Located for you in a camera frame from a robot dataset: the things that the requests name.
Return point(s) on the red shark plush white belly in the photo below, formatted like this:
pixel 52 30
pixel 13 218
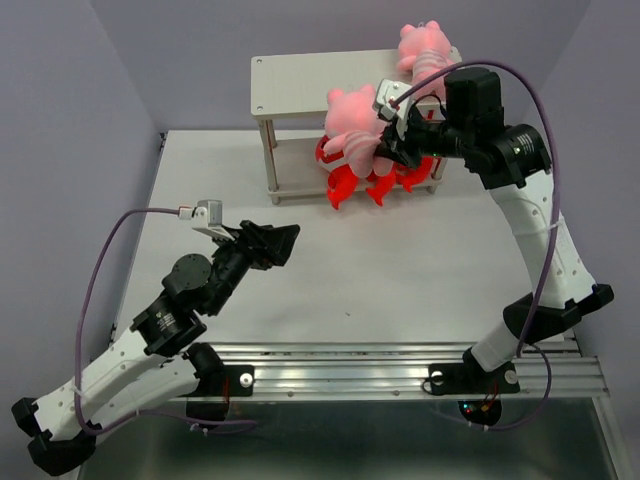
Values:
pixel 410 177

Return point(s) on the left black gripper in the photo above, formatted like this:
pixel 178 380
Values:
pixel 265 245

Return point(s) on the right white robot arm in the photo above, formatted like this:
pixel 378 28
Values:
pixel 516 169

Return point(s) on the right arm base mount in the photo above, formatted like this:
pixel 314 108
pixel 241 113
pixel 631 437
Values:
pixel 480 390

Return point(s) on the white two-tier shelf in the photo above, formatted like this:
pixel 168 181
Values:
pixel 294 87

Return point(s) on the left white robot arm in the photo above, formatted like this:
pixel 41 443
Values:
pixel 159 357

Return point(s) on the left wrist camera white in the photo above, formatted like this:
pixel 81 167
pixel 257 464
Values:
pixel 206 218

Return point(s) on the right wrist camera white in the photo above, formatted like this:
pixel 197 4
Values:
pixel 392 103

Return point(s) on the red plush purple horn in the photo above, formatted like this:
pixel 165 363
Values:
pixel 341 181

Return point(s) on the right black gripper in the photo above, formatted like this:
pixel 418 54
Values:
pixel 401 151

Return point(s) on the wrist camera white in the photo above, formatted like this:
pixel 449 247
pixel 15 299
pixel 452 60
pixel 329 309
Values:
pixel 392 103
pixel 206 218

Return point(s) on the red shark plush toy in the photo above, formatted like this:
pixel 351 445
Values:
pixel 380 186

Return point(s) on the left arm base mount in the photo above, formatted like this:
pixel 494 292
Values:
pixel 216 383

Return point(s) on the pink striped plush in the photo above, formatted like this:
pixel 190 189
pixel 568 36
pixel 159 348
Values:
pixel 423 50
pixel 354 129

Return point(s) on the aluminium rail frame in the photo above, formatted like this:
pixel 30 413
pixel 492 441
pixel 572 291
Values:
pixel 343 336

